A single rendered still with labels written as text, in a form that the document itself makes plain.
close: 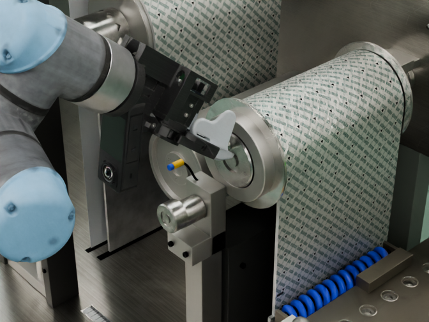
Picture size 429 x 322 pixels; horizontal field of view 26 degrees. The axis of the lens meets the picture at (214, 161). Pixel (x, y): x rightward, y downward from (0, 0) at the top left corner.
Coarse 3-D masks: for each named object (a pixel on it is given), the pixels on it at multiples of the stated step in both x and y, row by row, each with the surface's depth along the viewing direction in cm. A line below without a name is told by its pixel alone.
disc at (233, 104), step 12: (216, 108) 117; (228, 108) 115; (240, 108) 113; (252, 108) 112; (252, 120) 112; (264, 120) 111; (264, 132) 111; (276, 144) 110; (276, 156) 111; (276, 168) 112; (276, 180) 113; (276, 192) 114; (252, 204) 119; (264, 204) 117
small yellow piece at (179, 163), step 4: (176, 160) 118; (180, 160) 118; (172, 164) 117; (176, 164) 117; (180, 164) 118; (184, 164) 118; (168, 168) 117; (172, 168) 117; (176, 168) 118; (188, 168) 119; (192, 172) 119; (196, 180) 119
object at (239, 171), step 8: (232, 136) 113; (232, 144) 114; (240, 144) 112; (232, 152) 115; (240, 152) 113; (248, 152) 112; (216, 160) 117; (224, 160) 117; (232, 160) 115; (240, 160) 114; (248, 160) 112; (216, 168) 118; (224, 168) 117; (232, 168) 116; (240, 168) 114; (248, 168) 113; (224, 176) 117; (232, 176) 116; (240, 176) 115; (248, 176) 114; (232, 184) 117; (240, 184) 115; (248, 184) 114
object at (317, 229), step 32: (384, 160) 128; (320, 192) 120; (352, 192) 126; (384, 192) 131; (288, 224) 118; (320, 224) 123; (352, 224) 129; (384, 224) 135; (288, 256) 121; (320, 256) 127; (352, 256) 133; (288, 288) 124
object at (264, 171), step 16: (240, 128) 112; (256, 128) 112; (256, 144) 111; (208, 160) 119; (256, 160) 112; (272, 160) 112; (256, 176) 113; (272, 176) 113; (240, 192) 117; (256, 192) 114
